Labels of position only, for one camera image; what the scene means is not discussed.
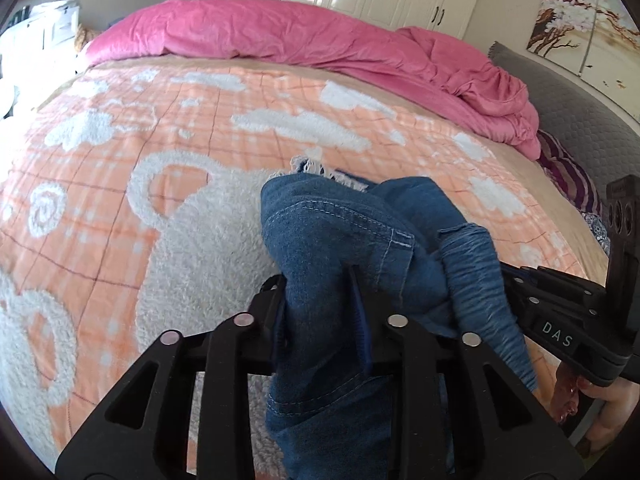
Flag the blue denim jeans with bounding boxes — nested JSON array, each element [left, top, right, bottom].
[[260, 155, 542, 480]]

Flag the white bedside cabinet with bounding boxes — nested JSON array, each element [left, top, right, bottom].
[[0, 0, 84, 122]]

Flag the orange white printed blanket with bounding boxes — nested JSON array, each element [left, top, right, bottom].
[[0, 61, 609, 477]]

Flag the purple striped pillow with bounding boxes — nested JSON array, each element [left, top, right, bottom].
[[536, 129, 604, 217]]

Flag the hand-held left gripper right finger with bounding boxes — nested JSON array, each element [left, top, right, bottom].
[[347, 264, 587, 480]]

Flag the flower wall painting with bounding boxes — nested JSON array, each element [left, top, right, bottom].
[[524, 0, 640, 127]]

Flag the blue floral pillow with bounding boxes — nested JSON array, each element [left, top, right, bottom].
[[581, 209, 614, 257]]

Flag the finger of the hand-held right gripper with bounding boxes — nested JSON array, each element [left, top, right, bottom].
[[499, 263, 609, 295], [504, 282, 608, 323]]

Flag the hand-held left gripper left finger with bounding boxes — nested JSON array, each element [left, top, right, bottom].
[[54, 274, 289, 480]]

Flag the pink duvet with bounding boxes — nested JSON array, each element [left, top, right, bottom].
[[81, 0, 544, 162]]

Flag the person's right hand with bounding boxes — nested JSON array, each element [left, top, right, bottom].
[[552, 364, 640, 461]]

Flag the grey bed headboard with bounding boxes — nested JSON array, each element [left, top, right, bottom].
[[486, 40, 640, 197]]

